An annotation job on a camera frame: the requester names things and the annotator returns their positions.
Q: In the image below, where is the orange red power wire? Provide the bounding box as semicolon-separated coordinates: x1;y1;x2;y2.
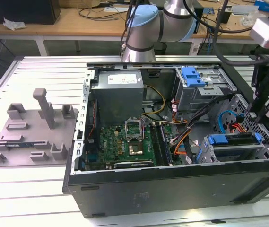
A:
227;122;253;139

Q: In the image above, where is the hard disk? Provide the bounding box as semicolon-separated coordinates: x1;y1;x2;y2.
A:
195;132;262;164

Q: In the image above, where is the grey metal disk bay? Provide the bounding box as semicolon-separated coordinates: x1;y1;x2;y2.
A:
194;132;269;164

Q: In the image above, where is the clear plastic bag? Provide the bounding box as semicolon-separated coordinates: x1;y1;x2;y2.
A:
240;14;258;26

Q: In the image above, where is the grey optical drive cage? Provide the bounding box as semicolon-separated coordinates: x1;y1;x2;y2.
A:
174;67;238;113

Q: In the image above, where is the blue plastic drive latch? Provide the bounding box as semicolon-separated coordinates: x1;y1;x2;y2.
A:
181;67;206;87

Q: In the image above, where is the grey flat tray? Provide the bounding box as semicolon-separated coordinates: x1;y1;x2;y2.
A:
231;5;259;16

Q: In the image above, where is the small black open box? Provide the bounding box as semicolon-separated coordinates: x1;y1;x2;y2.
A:
216;8;232;24

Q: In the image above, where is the black speaker box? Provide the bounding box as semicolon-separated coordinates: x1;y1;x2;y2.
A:
194;7;205;34

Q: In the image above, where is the dark RAM stick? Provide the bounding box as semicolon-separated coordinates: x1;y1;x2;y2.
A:
160;124;174;165

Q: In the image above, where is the black bin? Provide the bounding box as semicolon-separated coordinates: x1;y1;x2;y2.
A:
153;42;167;56

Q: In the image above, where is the black RAM slot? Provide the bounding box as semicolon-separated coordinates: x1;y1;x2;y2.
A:
149;122;164;166

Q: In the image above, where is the black open PC case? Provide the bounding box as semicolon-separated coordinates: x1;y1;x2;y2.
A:
62;61;269;218

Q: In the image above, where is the CPU socket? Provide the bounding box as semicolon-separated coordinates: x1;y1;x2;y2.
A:
127;140;144;157

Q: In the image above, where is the metal socket cover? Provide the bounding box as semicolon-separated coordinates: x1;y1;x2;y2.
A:
124;117;145;141

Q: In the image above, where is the grey power supply unit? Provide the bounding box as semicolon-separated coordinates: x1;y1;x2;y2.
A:
90;70;147;126

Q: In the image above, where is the black graphics card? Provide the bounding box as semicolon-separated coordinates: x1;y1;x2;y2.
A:
113;160;154;169

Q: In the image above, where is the green motherboard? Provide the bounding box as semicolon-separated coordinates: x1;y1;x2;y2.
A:
84;122;183;171

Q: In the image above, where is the black case fan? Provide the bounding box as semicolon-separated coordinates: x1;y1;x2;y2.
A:
85;99;101;152

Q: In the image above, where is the brown cardboard box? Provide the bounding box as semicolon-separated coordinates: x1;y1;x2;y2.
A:
86;0;102;8

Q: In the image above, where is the wooden desk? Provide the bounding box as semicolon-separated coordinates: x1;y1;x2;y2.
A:
0;0;269;45

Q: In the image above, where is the grey parts rack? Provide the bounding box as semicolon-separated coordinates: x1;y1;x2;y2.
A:
0;88;79;168

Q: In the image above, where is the RAM stick with blue label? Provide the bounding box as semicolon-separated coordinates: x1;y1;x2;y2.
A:
6;142;35;148

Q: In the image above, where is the large black box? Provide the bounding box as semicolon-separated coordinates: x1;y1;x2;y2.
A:
0;0;61;26

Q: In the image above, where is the crumpled white plastic wrap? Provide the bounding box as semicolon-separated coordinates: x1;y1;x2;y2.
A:
3;16;27;31

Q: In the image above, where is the blue data wire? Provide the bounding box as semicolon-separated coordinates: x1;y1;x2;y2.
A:
218;109;245;133

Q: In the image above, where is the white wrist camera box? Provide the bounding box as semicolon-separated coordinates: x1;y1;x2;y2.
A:
249;16;269;49

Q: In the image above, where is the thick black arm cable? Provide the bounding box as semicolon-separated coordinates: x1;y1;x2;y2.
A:
183;0;269;67

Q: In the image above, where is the black sleeved cable bundle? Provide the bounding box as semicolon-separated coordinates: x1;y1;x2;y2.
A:
172;93;234;164

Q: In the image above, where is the yellow black power wire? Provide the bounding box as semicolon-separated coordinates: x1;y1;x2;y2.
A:
141;85;165;116

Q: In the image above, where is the multicoloured wire bundle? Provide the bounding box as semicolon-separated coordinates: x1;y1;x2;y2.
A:
171;118;191;157

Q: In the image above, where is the thin cable with plug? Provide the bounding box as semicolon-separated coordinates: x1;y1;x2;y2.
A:
121;0;137;52

